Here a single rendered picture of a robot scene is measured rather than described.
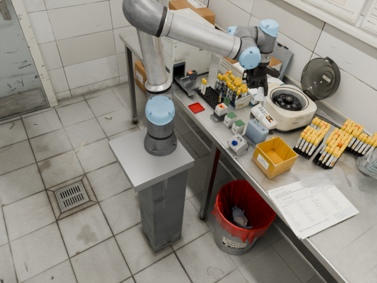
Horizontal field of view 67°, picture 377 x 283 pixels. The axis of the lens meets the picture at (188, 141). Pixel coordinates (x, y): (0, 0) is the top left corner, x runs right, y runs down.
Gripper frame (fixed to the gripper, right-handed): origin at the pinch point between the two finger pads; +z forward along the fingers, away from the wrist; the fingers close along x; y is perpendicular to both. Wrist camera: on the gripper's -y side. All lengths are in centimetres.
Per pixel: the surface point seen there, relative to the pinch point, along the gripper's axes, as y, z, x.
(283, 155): -6.1, 18.0, 22.9
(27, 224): 134, 105, -36
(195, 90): 16.7, 15.5, -32.9
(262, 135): 0.6, 12.3, 13.0
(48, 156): 119, 104, -95
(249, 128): 3.0, 14.2, 5.0
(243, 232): 9, 67, 32
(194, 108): 20.9, 19.6, -23.0
